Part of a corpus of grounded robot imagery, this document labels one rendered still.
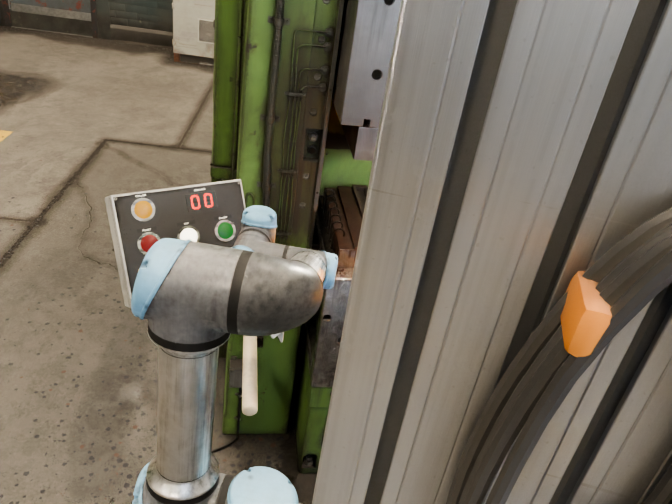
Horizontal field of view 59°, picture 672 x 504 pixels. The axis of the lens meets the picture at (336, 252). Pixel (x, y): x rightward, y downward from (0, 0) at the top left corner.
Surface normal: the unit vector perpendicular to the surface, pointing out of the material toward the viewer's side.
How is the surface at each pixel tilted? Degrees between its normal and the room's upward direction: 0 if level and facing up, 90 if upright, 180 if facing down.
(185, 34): 90
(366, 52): 90
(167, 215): 60
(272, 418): 90
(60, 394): 0
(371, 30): 90
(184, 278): 49
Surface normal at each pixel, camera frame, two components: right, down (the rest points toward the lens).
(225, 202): 0.52, 0.01
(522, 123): -0.24, 0.48
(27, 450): 0.13, -0.84
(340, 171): 0.12, 0.53
